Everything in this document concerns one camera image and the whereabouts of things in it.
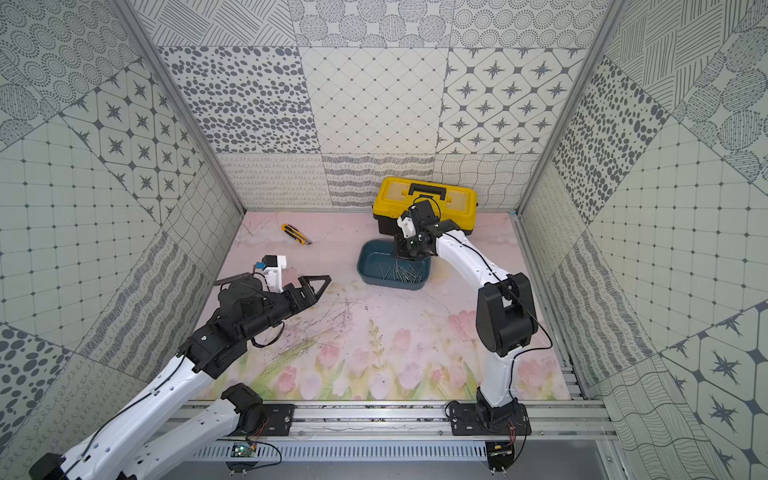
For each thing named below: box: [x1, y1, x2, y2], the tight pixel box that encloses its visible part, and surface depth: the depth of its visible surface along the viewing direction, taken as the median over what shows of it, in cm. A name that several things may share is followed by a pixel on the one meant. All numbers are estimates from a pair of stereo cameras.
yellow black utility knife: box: [281, 224, 313, 245], surface depth 114 cm
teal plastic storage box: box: [357, 239, 431, 290], surface depth 103 cm
